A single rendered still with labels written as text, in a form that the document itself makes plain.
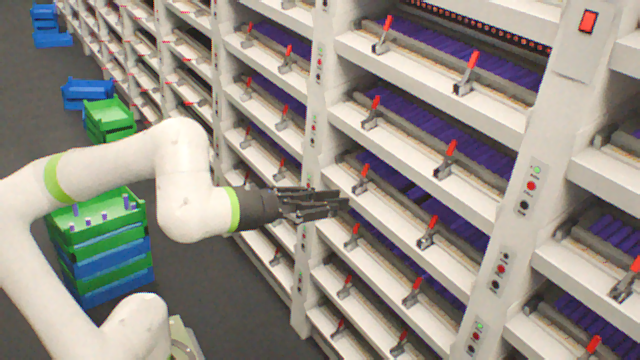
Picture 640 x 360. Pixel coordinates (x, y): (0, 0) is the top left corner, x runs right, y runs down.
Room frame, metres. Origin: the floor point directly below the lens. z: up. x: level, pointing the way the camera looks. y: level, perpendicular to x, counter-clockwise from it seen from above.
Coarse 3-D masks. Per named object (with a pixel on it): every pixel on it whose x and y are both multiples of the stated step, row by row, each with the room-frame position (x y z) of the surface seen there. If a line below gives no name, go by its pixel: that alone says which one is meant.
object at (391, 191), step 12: (348, 156) 1.34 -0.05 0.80; (348, 168) 1.30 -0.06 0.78; (360, 168) 1.28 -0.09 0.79; (384, 180) 1.22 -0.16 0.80; (384, 192) 1.20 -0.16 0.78; (396, 192) 1.17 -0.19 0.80; (408, 204) 1.12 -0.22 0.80; (408, 216) 1.09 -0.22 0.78; (420, 216) 1.08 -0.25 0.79; (444, 228) 1.03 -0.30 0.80; (456, 240) 0.98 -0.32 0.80; (468, 252) 0.95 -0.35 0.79; (480, 252) 0.94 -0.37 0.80; (480, 264) 0.92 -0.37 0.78
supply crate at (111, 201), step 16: (112, 192) 1.64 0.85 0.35; (128, 192) 1.64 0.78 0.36; (64, 208) 1.51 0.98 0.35; (80, 208) 1.55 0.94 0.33; (96, 208) 1.56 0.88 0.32; (112, 208) 1.58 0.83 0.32; (144, 208) 1.54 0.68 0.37; (64, 224) 1.44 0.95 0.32; (80, 224) 1.45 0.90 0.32; (96, 224) 1.41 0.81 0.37; (112, 224) 1.45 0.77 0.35; (128, 224) 1.49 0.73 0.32; (64, 240) 1.35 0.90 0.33; (80, 240) 1.36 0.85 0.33
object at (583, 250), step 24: (576, 216) 0.84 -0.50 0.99; (600, 216) 0.84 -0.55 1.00; (624, 216) 0.81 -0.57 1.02; (552, 240) 0.79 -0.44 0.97; (576, 240) 0.78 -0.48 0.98; (600, 240) 0.76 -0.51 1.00; (624, 240) 0.76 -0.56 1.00; (552, 264) 0.73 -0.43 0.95; (576, 264) 0.73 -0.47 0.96; (600, 264) 0.72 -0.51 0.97; (624, 264) 0.71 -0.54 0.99; (576, 288) 0.69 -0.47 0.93; (600, 288) 0.67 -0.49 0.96; (624, 288) 0.65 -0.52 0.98; (600, 312) 0.65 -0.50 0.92; (624, 312) 0.62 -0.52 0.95
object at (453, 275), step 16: (352, 144) 1.39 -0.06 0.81; (320, 160) 1.32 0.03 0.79; (336, 160) 1.33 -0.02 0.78; (336, 176) 1.28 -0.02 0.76; (368, 192) 1.21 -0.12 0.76; (368, 208) 1.14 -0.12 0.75; (384, 208) 1.14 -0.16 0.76; (400, 208) 1.13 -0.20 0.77; (384, 224) 1.08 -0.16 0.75; (400, 224) 1.08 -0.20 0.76; (400, 240) 1.03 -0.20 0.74; (416, 240) 1.02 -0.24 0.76; (416, 256) 0.99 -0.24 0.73; (432, 256) 0.96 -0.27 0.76; (448, 256) 0.96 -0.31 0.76; (464, 256) 0.96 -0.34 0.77; (432, 272) 0.94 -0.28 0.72; (448, 272) 0.91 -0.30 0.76; (464, 272) 0.91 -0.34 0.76; (448, 288) 0.90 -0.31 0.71; (464, 288) 0.86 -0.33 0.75
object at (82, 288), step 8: (64, 264) 1.46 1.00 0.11; (136, 264) 1.50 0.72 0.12; (144, 264) 1.52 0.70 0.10; (152, 264) 1.54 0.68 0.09; (64, 272) 1.43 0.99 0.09; (112, 272) 1.42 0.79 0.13; (120, 272) 1.45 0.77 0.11; (128, 272) 1.47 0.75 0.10; (136, 272) 1.49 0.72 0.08; (72, 280) 1.36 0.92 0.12; (80, 280) 1.34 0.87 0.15; (96, 280) 1.38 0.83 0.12; (104, 280) 1.40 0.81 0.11; (112, 280) 1.42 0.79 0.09; (80, 288) 1.33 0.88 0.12; (88, 288) 1.35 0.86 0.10; (96, 288) 1.37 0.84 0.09
